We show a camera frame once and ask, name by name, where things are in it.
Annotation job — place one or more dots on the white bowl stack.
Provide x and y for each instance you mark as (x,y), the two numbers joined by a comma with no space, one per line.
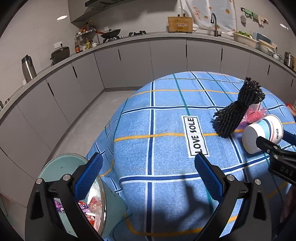
(266,48)

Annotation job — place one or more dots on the black wok pan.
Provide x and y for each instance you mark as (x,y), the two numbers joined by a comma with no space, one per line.
(109,34)

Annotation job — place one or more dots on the gas stove burner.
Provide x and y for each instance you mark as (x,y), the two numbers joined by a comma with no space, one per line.
(141,32)

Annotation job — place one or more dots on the teal round trash bin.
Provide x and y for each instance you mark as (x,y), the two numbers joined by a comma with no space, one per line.
(114,207)

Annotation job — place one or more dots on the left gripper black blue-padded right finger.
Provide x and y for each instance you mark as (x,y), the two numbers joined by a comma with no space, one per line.
(253,221)

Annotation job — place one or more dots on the white red-lid bucket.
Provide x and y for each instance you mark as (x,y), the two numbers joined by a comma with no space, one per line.
(291,109)

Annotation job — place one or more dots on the pink plastic bag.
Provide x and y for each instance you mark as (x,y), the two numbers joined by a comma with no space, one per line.
(254,113)

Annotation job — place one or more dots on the patterned window curtain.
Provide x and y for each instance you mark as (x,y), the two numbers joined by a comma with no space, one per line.
(201,10)

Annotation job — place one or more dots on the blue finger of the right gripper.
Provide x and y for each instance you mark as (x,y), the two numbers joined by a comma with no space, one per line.
(289,137)

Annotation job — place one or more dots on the wooden knife block box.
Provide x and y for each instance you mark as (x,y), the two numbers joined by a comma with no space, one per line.
(180,24)

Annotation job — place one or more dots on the purple snack wrapper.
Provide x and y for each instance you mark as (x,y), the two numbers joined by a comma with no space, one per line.
(59,206)

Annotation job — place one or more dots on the white striped paper cup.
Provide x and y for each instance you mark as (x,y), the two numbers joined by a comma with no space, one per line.
(270,127)

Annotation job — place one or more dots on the wall hung cloths rack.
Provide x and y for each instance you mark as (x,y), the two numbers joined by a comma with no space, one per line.
(252,15)

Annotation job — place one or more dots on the person's hand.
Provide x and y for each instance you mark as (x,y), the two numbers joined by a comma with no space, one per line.
(289,204)

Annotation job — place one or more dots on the black kitchen faucet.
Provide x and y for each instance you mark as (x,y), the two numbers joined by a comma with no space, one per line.
(214,22)

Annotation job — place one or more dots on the steel thermos kettle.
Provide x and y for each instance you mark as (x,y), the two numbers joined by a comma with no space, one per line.
(28,69)

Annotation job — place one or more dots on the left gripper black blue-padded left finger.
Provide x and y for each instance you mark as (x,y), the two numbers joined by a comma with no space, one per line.
(43,221)

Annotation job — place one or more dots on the white basin with vegetables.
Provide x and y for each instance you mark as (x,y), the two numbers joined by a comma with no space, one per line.
(245,40)

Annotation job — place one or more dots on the grey kitchen cabinets counter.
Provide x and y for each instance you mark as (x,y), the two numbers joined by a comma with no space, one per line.
(38,115)

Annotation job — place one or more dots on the spice rack with bottles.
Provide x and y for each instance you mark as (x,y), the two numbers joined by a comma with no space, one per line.
(86,38)

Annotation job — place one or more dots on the clear plastic bag with paper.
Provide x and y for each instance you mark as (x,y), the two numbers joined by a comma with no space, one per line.
(95,205)

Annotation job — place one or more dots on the blue plaid tablecloth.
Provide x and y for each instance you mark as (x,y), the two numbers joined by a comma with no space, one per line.
(148,149)

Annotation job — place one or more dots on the range hood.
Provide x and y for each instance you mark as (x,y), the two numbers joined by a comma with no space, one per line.
(101,4)

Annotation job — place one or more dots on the steel pot right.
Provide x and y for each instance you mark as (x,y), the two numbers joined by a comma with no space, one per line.
(289,60)

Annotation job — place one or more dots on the black rice cooker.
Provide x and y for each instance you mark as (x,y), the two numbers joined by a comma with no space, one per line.
(60,54)

